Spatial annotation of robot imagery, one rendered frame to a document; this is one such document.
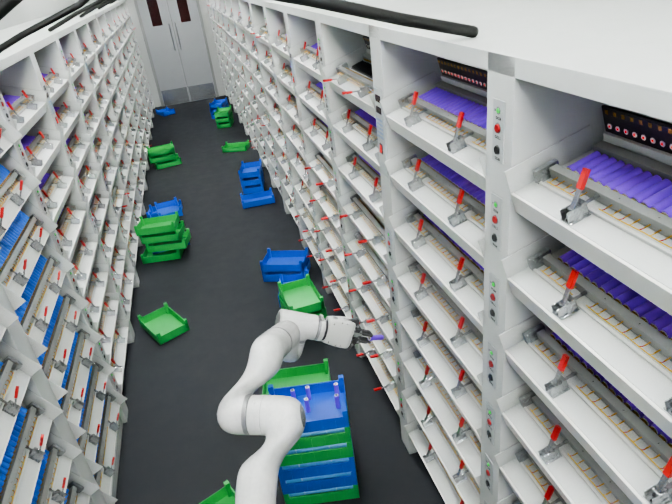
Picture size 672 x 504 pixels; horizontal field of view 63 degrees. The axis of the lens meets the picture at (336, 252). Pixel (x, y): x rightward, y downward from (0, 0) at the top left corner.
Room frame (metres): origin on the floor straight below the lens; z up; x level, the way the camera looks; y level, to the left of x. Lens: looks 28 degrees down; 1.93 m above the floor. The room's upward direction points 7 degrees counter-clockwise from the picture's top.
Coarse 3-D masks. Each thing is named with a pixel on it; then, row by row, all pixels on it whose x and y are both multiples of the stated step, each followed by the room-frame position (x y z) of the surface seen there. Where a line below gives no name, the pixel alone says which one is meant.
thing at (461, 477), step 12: (408, 396) 1.65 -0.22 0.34; (420, 396) 1.63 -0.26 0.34; (420, 408) 1.58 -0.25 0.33; (420, 420) 1.52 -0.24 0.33; (432, 420) 1.50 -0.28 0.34; (432, 432) 1.45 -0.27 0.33; (444, 432) 1.43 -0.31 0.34; (432, 444) 1.40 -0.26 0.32; (444, 444) 1.39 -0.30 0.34; (444, 456) 1.34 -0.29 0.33; (456, 456) 1.32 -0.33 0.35; (456, 468) 1.28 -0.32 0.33; (456, 480) 1.22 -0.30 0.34; (468, 480) 1.22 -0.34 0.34; (468, 492) 1.18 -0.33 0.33
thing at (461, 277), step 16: (416, 208) 1.66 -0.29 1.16; (400, 224) 1.65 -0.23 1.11; (416, 224) 1.62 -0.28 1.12; (432, 224) 1.56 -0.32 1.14; (400, 240) 1.62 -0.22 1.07; (416, 240) 1.49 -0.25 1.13; (432, 240) 1.47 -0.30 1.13; (448, 240) 1.43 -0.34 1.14; (416, 256) 1.47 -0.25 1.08; (432, 256) 1.41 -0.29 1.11; (448, 256) 1.38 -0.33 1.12; (464, 256) 1.32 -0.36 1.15; (432, 272) 1.34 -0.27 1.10; (448, 272) 1.31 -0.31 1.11; (464, 272) 1.28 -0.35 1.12; (480, 272) 1.23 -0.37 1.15; (448, 288) 1.24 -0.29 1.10; (464, 288) 1.22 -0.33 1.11; (480, 288) 1.19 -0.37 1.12; (464, 304) 1.16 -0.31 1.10; (480, 304) 1.14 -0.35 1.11; (480, 320) 1.05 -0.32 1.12
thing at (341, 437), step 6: (342, 432) 1.47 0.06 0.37; (348, 432) 1.47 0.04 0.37; (300, 438) 1.47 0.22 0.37; (306, 438) 1.46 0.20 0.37; (312, 438) 1.47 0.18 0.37; (318, 438) 1.47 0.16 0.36; (324, 438) 1.47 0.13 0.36; (330, 438) 1.47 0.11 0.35; (336, 438) 1.47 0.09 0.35; (342, 438) 1.47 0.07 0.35; (348, 438) 1.47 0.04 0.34; (300, 444) 1.47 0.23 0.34; (306, 444) 1.47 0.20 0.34; (312, 444) 1.47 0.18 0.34; (318, 444) 1.47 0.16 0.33; (324, 444) 1.47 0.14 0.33; (330, 444) 1.47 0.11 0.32
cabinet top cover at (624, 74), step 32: (384, 32) 1.61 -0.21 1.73; (416, 32) 1.43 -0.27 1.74; (480, 32) 1.29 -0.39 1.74; (512, 32) 1.24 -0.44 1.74; (544, 32) 1.18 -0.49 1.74; (480, 64) 1.08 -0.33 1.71; (512, 64) 0.97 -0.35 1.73; (544, 64) 0.88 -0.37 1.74; (576, 64) 0.85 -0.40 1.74; (608, 64) 0.82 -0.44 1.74; (640, 64) 0.79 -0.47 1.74; (608, 96) 0.74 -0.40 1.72; (640, 96) 0.68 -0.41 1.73
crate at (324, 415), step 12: (312, 384) 1.66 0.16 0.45; (324, 384) 1.66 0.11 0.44; (300, 396) 1.66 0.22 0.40; (312, 396) 1.65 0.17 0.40; (324, 396) 1.64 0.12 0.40; (312, 408) 1.58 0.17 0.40; (324, 408) 1.57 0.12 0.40; (336, 408) 1.56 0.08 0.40; (312, 420) 1.47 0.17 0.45; (324, 420) 1.47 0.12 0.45; (336, 420) 1.47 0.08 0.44; (348, 420) 1.47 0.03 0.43
